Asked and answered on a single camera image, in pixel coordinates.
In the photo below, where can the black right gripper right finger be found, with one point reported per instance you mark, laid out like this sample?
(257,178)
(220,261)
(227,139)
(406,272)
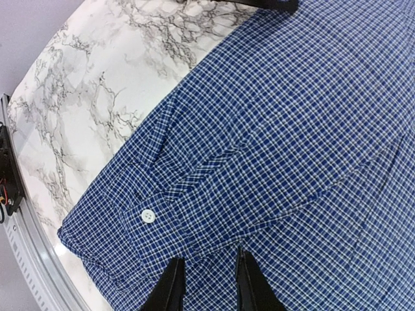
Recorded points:
(253,290)

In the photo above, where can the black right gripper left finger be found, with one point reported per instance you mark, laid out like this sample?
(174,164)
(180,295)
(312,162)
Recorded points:
(168,293)

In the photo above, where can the blue checked long sleeve shirt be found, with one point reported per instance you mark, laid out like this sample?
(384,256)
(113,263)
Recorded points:
(293,139)

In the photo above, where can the aluminium front frame rail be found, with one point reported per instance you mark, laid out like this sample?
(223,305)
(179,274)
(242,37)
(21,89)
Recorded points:
(47,268)

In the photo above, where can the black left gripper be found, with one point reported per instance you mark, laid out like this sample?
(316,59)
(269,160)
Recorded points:
(284,7)

